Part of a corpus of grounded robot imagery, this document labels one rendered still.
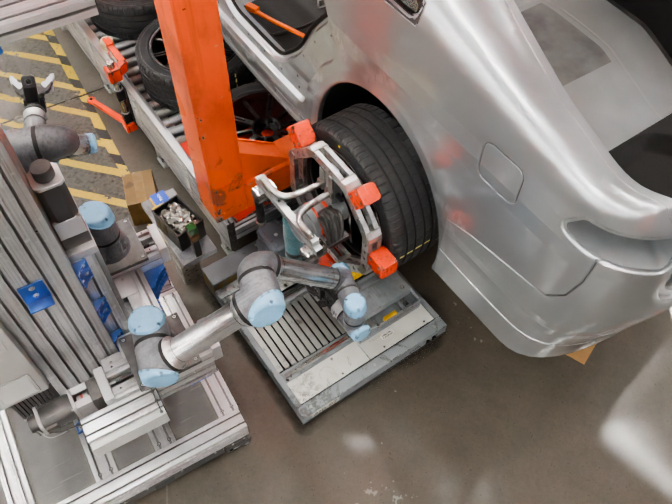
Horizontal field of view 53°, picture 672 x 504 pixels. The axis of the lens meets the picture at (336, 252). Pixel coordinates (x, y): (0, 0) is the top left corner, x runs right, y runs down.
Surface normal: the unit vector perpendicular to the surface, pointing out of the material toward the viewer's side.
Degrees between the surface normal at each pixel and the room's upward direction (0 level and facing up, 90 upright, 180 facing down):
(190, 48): 90
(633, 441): 0
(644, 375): 0
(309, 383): 0
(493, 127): 80
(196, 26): 90
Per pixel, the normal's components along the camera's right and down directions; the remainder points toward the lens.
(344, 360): 0.01, -0.57
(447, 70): -0.80, 0.34
